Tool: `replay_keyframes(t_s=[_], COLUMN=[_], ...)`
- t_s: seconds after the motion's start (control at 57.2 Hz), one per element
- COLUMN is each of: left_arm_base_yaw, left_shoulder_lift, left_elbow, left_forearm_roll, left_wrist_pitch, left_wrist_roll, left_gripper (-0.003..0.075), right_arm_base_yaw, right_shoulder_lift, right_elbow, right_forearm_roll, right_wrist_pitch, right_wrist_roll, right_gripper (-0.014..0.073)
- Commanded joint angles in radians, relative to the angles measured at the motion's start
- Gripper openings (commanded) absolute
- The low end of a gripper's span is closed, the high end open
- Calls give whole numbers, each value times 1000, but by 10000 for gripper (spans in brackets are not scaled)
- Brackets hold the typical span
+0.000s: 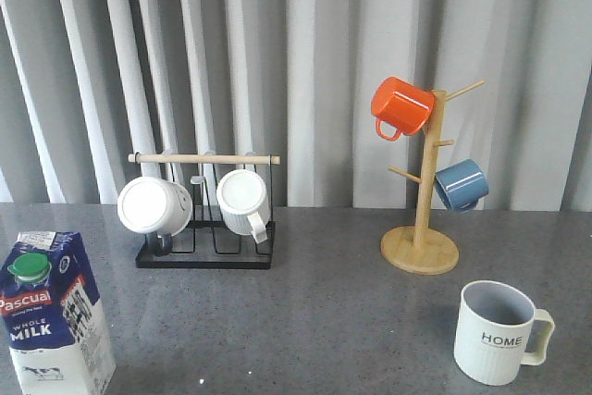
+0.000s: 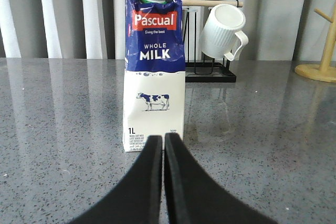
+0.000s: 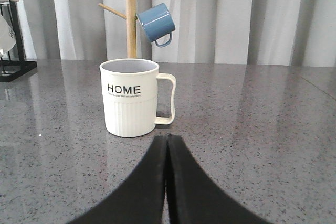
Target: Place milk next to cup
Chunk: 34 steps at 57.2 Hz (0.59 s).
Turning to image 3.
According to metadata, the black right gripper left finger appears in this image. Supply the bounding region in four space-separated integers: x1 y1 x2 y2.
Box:
71 136 167 223

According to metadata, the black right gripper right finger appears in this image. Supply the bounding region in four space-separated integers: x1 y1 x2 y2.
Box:
167 135 267 223

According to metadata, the white HOME mug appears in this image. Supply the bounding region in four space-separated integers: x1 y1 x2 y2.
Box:
99 58 176 137

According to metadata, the blue enamel mug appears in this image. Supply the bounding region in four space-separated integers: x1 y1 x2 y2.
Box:
136 3 176 48

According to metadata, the wooden mug tree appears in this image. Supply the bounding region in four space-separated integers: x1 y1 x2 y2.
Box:
98 0 137 58

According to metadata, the grey white curtain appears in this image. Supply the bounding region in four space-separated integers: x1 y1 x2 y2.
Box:
17 0 335 67

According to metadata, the white ribbed hanging mug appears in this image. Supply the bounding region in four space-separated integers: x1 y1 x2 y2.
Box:
0 16 16 57

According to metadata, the black wire mug rack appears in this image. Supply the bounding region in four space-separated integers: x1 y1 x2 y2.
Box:
1 0 37 82

